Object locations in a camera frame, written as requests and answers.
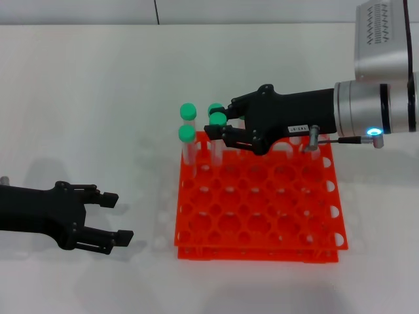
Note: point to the orange test tube rack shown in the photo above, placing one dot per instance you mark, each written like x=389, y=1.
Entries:
x=258, y=202

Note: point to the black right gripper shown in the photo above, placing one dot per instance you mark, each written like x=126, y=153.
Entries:
x=288, y=111

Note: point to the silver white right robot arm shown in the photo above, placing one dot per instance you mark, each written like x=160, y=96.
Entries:
x=366, y=108

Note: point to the silver plug on left gripper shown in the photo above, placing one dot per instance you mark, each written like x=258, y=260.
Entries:
x=4, y=181

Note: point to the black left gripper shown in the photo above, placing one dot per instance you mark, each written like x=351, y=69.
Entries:
x=39, y=212

